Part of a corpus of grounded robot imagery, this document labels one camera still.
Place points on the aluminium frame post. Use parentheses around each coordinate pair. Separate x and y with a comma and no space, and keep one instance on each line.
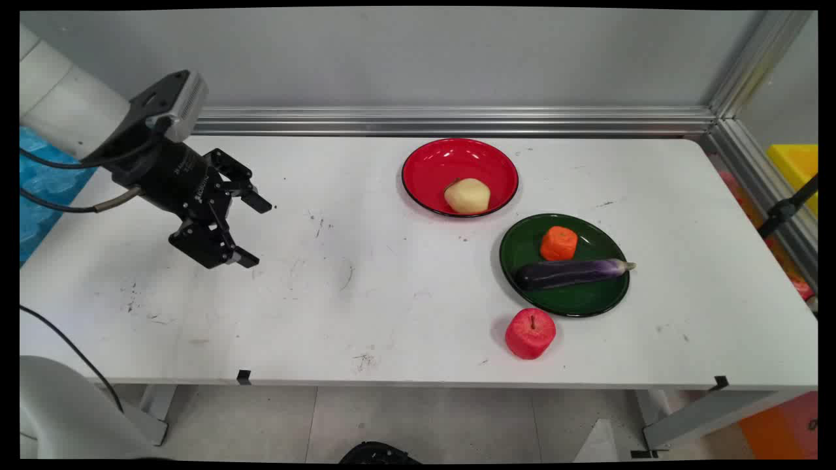
(757,62)

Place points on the black round object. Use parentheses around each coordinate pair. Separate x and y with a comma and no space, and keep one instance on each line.
(379,454)

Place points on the red bowl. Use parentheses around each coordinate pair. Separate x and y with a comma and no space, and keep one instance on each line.
(450,166)

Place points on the black clamp stand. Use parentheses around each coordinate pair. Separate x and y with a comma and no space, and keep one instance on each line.
(784,210)

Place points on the red apple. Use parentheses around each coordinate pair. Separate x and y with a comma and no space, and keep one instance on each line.
(530,334)

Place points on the purple eggplant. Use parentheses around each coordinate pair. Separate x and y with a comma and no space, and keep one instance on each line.
(568,273)

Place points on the long aluminium frame rail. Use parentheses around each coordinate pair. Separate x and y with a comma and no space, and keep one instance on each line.
(457,121)

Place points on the orange carrot chunk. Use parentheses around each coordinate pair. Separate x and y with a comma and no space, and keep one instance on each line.
(559,243)

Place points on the pale yellow potato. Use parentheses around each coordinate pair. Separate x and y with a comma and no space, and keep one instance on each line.
(467,196)

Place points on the orange box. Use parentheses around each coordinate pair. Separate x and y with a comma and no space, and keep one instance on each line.
(784,427)

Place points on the blue bubble wrap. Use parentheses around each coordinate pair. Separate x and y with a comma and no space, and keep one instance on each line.
(46,189)

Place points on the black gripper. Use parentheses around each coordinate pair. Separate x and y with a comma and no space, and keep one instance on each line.
(173,176)

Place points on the dark green plate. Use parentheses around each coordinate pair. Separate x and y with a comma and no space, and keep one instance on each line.
(575,300)

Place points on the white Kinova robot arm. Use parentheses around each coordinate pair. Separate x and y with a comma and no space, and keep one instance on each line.
(62,104)

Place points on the red item behind rail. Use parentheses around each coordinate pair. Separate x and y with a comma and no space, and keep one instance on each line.
(802,287)

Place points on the slanted aluminium frame rail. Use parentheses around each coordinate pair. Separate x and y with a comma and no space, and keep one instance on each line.
(764,183)

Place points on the white short table leg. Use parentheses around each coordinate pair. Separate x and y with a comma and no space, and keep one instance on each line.
(155,414)

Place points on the white long table leg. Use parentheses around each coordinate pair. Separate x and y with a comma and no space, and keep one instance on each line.
(712,414)

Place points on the yellow plastic box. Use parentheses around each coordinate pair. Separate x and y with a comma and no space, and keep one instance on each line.
(798,166)

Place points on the black tape marker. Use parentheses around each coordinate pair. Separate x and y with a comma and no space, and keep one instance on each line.
(243,377)
(720,382)

